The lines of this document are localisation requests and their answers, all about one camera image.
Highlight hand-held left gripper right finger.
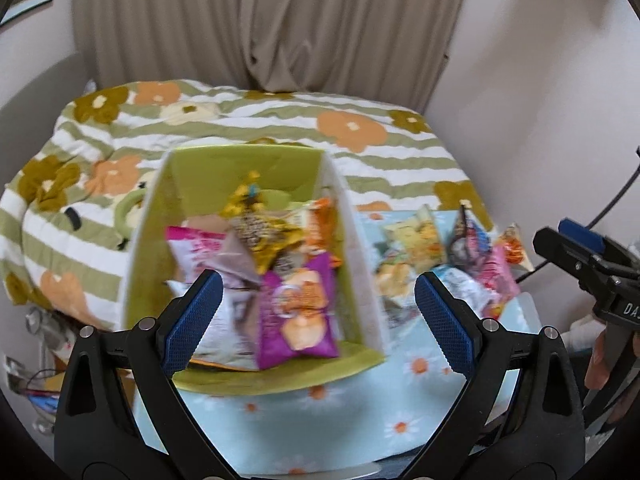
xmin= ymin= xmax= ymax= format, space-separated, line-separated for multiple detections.
xmin=400 ymin=271 xmax=587 ymax=480

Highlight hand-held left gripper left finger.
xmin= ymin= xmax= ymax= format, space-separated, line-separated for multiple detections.
xmin=55 ymin=269 xmax=236 ymax=480

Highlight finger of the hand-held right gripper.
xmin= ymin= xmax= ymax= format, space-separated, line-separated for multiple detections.
xmin=532 ymin=227 xmax=608 ymax=291
xmin=557 ymin=217 xmax=640 ymax=263

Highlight white black-print snack packet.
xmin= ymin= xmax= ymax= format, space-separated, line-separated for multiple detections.
xmin=167 ymin=280 xmax=261 ymax=372

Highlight pink and white snack packet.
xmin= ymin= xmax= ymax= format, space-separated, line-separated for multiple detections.
xmin=165 ymin=225 xmax=236 ymax=291

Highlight clear brown cake packet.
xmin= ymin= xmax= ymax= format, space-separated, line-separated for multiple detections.
xmin=220 ymin=232 xmax=263 ymax=291

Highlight yellow brown snack packet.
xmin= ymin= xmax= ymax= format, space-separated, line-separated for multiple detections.
xmin=222 ymin=170 xmax=306 ymax=276

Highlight purple chips snack packet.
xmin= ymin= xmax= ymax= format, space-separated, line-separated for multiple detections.
xmin=256 ymin=252 xmax=341 ymax=370

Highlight green cardboard box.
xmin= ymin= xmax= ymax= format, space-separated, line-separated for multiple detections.
xmin=117 ymin=142 xmax=388 ymax=396

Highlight orange bread packet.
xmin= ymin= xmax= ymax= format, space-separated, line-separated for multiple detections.
xmin=295 ymin=196 xmax=343 ymax=268

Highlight person's right hand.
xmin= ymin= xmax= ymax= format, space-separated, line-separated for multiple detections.
xmin=584 ymin=332 xmax=640 ymax=426

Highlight orange sticks snack packet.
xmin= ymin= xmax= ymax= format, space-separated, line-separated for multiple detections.
xmin=497 ymin=222 xmax=531 ymax=271

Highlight silver snack packet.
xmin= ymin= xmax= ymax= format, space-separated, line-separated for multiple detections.
xmin=432 ymin=266 xmax=488 ymax=318

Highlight white cloth bag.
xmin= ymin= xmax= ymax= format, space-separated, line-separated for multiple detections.
xmin=560 ymin=315 xmax=601 ymax=356

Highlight pink strawberry snack packet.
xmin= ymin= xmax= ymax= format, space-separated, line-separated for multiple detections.
xmin=470 ymin=245 xmax=522 ymax=318

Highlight yellow chips snack packet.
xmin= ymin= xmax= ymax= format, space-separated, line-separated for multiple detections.
xmin=372 ymin=260 xmax=426 ymax=331

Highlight light blue daisy tablecloth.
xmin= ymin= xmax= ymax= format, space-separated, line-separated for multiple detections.
xmin=132 ymin=207 xmax=543 ymax=476

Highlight dark purple snack packet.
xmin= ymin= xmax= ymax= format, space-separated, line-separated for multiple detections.
xmin=447 ymin=202 xmax=493 ymax=266

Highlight yellow cartoon snack packet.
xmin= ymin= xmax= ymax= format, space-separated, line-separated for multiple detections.
xmin=382 ymin=205 xmax=446 ymax=266

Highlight green striped floral blanket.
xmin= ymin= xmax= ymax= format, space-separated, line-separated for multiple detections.
xmin=0 ymin=79 xmax=493 ymax=333

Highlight grey padded headboard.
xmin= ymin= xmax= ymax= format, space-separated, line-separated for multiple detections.
xmin=0 ymin=50 xmax=96 ymax=111

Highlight beige curtain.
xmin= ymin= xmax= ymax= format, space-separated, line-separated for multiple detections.
xmin=72 ymin=0 xmax=473 ymax=96

